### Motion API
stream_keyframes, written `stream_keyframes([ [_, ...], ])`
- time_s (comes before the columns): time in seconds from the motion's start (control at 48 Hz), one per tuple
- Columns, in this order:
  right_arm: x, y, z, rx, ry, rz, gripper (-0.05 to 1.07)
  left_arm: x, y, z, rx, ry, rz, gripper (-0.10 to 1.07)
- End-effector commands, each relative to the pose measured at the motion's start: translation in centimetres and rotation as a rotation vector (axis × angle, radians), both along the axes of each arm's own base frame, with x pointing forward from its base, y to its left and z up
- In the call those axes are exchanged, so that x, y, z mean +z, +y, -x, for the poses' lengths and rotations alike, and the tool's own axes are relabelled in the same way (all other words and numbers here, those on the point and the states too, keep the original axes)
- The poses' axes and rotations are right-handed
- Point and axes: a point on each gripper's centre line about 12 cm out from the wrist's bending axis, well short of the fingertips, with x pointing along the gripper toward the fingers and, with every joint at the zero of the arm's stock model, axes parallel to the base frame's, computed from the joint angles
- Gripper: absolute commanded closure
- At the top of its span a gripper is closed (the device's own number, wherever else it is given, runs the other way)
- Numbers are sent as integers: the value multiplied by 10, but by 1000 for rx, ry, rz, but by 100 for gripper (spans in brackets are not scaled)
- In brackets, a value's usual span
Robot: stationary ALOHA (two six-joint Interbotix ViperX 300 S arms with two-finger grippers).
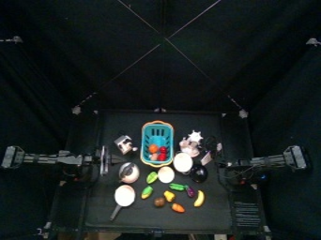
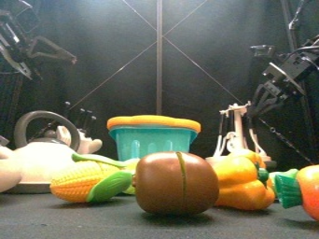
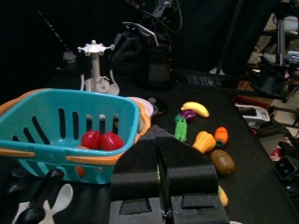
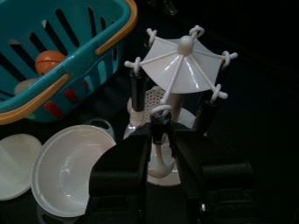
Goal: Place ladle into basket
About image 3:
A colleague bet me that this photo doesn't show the yellow toy corn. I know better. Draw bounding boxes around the yellow toy corn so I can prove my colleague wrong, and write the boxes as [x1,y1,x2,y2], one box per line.
[217,185,229,207]

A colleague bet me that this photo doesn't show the white toy spoon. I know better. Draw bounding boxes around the white toy spoon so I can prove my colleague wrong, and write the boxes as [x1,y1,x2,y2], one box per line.
[10,183,74,224]

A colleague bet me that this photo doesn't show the black camera box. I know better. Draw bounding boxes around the black camera box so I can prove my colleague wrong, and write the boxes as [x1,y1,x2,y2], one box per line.
[273,156,299,181]

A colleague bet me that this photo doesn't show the yellow toy squash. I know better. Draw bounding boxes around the yellow toy squash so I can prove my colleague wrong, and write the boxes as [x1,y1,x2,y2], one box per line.
[190,130,217,155]

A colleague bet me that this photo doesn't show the white utensil rack stand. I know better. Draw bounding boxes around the white utensil rack stand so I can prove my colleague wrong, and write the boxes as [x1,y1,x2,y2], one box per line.
[76,39,117,94]

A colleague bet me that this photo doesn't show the black handled utensil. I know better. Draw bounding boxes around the black handled utensil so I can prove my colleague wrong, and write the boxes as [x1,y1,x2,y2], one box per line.
[13,169,65,224]

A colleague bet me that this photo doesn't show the white box device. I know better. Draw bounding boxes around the white box device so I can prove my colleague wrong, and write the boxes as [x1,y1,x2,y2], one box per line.
[234,102,270,123]

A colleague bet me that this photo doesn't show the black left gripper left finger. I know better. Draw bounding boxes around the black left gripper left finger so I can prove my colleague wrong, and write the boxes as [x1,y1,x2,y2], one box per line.
[109,125,164,224]

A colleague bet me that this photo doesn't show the white toy spatula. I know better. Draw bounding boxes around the white toy spatula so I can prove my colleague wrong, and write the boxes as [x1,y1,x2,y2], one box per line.
[78,73,94,92]

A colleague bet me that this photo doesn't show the teal basket with orange handles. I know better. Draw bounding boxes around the teal basket with orange handles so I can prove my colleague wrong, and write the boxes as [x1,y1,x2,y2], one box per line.
[0,87,152,186]

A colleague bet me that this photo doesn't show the purple toy eggplant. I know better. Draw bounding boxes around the purple toy eggplant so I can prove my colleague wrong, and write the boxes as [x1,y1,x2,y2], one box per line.
[178,109,197,122]

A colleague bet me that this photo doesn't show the white toy ladle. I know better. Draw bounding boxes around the white toy ladle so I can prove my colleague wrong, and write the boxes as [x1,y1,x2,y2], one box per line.
[106,69,121,96]

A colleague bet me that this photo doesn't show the red toy tomato half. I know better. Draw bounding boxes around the red toy tomato half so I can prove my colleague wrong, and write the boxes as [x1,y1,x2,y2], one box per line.
[98,131,126,151]
[80,129,104,151]

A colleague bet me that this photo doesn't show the orange toy carrot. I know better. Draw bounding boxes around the orange toy carrot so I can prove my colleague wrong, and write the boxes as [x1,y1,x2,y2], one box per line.
[213,126,229,148]

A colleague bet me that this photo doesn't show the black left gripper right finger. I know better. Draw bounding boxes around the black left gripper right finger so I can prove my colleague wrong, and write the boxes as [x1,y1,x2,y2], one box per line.
[154,125,230,224]

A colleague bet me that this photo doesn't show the yellow toy banana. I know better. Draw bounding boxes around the yellow toy banana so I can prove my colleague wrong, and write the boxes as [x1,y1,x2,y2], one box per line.
[180,101,210,119]

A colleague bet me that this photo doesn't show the metal stand with equipment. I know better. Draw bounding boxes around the metal stand with equipment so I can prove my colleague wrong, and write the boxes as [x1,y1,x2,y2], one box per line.
[266,5,299,69]

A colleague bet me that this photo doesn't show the pink toy plate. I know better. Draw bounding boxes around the pink toy plate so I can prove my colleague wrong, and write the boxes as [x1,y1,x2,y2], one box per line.
[125,96,154,118]

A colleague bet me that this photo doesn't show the green toy pea pod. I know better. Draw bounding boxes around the green toy pea pod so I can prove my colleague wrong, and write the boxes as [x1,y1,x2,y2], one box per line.
[172,114,189,144]

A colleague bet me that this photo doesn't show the brown toy potato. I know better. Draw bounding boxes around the brown toy potato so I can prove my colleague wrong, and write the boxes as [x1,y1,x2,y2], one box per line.
[209,149,237,177]

